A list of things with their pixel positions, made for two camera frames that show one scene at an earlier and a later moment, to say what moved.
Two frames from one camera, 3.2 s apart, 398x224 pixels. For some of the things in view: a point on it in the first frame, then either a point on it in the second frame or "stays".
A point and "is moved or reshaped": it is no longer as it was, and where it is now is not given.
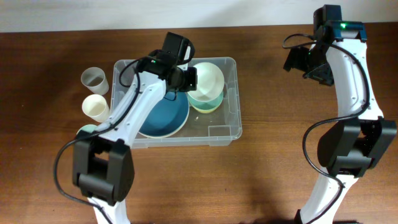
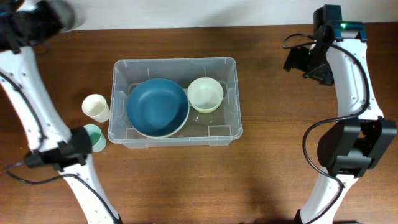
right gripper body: x=315 y=66 stays
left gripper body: x=189 y=80 -> x=46 y=23
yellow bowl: x=204 y=111 stays
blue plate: x=169 y=115 stays
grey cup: x=94 y=79 -> x=70 y=14
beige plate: x=171 y=134 stays
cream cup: x=96 y=107 stays
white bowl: x=210 y=83 is moved or reshaped
